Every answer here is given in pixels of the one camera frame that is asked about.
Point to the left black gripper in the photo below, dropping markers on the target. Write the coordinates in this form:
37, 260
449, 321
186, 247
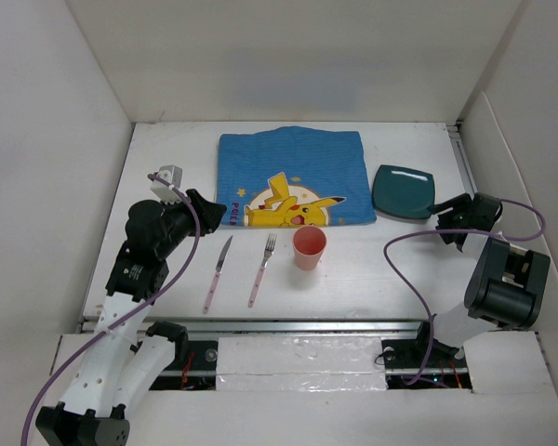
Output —
208, 212

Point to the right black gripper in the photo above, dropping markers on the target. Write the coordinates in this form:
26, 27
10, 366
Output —
459, 203

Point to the teal plate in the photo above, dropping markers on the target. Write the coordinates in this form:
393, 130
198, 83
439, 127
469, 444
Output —
403, 192

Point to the blue Pikachu cloth placemat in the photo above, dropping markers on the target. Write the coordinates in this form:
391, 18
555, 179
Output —
294, 176

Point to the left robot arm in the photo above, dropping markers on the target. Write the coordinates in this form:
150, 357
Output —
118, 369

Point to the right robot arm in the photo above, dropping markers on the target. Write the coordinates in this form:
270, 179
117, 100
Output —
505, 291

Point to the pink plastic cup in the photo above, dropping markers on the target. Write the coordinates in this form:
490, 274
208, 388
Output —
309, 243

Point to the white foam block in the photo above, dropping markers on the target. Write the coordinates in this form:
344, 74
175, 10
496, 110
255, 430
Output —
300, 364

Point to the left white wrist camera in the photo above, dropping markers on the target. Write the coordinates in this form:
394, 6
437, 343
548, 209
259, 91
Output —
168, 178

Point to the pink handled knife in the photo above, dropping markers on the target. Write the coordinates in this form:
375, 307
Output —
215, 280

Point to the pink handled fork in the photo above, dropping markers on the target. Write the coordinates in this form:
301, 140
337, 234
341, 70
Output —
268, 251

